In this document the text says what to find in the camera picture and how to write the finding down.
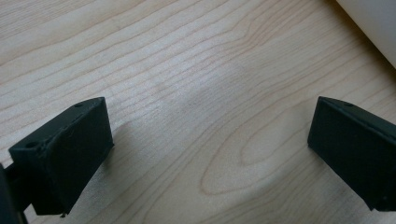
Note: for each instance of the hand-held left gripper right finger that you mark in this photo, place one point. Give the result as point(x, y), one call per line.
point(351, 146)

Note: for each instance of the white plastic storage bin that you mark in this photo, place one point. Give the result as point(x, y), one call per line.
point(373, 18)

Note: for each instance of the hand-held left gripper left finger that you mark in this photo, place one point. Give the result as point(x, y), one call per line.
point(71, 155)

